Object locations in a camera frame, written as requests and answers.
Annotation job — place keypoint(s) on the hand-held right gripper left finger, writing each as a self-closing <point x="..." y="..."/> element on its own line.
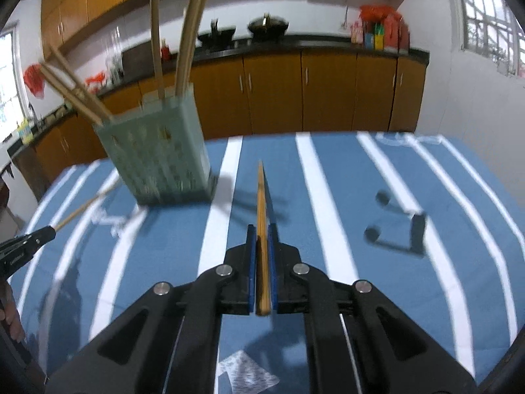
<point x="251" y="262"/>

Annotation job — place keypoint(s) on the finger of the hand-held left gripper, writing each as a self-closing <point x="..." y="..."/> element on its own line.
<point x="24" y="246"/>

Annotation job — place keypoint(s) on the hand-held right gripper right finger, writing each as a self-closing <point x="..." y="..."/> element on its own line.
<point x="272" y="262"/>

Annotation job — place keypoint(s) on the wooden chopstick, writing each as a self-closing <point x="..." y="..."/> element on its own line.
<point x="261" y="213"/>
<point x="186" y="37"/>
<point x="156" y="41"/>
<point x="82" y="210"/>
<point x="69" y="94"/>
<point x="80" y="82"/>
<point x="197" y="37"/>

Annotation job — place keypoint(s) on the green perforated utensil holder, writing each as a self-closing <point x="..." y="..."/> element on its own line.
<point x="156" y="152"/>

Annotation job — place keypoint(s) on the person's left hand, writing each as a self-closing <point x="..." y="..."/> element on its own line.
<point x="10" y="316"/>

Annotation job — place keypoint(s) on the blue white striped tablecloth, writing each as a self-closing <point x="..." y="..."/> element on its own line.
<point x="340" y="180"/>

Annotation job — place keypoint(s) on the yellow packet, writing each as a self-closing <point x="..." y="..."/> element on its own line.
<point x="25" y="131"/>

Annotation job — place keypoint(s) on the black metal stand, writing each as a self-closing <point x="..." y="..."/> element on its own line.
<point x="418" y="232"/>

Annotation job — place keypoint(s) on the bright window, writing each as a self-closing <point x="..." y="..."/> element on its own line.
<point x="8" y="90"/>

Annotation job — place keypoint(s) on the hanging red plastic bag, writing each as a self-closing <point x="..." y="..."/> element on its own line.
<point x="33" y="80"/>

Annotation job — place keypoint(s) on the orange lower kitchen cabinets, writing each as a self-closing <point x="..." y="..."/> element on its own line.
<point x="328" y="90"/>

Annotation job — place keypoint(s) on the orange plastic bag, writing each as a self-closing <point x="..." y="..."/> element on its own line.
<point x="96" y="80"/>

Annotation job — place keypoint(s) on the clear plastic bags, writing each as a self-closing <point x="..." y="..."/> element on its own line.
<point x="113" y="61"/>

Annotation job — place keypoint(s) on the dark cutting board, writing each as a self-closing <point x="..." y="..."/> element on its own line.
<point x="137" y="61"/>

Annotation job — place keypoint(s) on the black kitchen countertop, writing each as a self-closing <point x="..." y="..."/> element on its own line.
<point x="328" y="43"/>

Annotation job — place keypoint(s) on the red bottle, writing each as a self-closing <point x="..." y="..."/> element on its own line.
<point x="165" y="52"/>

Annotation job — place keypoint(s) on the black wok with lid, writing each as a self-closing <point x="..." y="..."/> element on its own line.
<point x="268" y="28"/>

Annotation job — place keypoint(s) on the red packages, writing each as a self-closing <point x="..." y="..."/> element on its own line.
<point x="381" y="20"/>

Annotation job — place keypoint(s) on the barred window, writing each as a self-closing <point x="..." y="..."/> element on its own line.
<point x="488" y="16"/>

